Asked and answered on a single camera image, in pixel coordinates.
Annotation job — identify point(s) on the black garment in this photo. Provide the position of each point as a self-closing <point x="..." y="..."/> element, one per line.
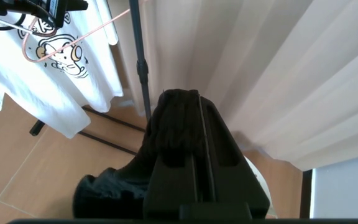
<point x="172" y="124"/>

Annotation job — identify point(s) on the white printed t-shirt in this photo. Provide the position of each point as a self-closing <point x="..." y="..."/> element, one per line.
<point x="26" y="81"/>

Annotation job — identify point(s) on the white laundry basket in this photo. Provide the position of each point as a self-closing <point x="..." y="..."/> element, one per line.
<point x="264" y="186"/>

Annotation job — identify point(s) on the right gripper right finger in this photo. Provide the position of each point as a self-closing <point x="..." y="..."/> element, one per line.
<point x="238" y="186"/>

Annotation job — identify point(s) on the beige curtain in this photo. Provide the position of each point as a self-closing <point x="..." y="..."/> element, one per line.
<point x="275" y="62"/>

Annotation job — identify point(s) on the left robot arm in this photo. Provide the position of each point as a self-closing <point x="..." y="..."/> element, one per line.
<point x="11" y="4"/>

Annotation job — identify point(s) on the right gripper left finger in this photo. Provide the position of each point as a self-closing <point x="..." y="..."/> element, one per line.
<point x="172" y="186"/>

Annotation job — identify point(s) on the pink clothes hanger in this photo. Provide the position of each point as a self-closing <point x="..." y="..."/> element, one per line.
<point x="89" y="33"/>

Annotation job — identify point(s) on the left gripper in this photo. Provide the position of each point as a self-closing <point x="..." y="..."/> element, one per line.
<point x="59" y="9"/>

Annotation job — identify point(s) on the black clothes rack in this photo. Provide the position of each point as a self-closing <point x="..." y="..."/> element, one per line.
<point x="141" y="68"/>

